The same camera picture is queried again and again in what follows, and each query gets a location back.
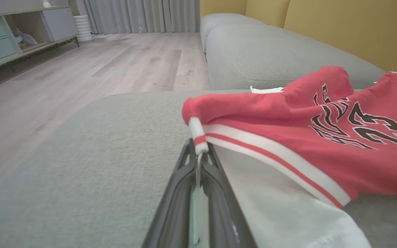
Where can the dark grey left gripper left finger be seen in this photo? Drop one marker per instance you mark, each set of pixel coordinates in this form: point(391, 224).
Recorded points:
point(174, 206)

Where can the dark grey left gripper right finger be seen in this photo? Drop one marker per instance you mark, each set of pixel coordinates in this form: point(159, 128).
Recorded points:
point(222, 213)

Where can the red number 23 jersey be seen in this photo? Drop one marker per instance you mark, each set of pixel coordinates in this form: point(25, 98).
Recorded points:
point(288, 113)

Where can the grey pleated curtain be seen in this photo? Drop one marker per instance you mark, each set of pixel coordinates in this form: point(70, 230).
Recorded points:
point(143, 15)

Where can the white ribbed floor vase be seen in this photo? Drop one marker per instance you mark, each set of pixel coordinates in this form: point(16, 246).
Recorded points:
point(83, 29)

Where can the small yellow sofa back cushion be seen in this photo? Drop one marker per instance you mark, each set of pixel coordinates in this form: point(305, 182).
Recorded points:
point(267, 10)
point(222, 7)

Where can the grey plush toy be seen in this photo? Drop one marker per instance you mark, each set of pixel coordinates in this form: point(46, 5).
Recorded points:
point(24, 38)

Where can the large yellow sofa back cushion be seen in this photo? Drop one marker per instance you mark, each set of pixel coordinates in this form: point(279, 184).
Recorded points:
point(357, 27)

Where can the small white cabinet ornament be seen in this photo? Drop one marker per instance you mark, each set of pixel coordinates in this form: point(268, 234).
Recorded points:
point(46, 3)

